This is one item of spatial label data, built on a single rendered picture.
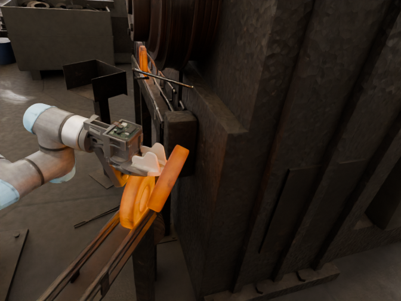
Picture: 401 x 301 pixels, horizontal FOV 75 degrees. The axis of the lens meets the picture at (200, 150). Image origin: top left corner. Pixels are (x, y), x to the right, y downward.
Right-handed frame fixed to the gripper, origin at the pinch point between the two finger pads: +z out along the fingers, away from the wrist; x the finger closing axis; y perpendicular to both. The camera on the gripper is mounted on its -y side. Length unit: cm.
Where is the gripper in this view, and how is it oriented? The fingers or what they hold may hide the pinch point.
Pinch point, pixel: (168, 172)
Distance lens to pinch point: 58.2
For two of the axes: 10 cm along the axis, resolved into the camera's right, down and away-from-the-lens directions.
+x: 3.2, -5.4, 7.8
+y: 1.6, -7.8, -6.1
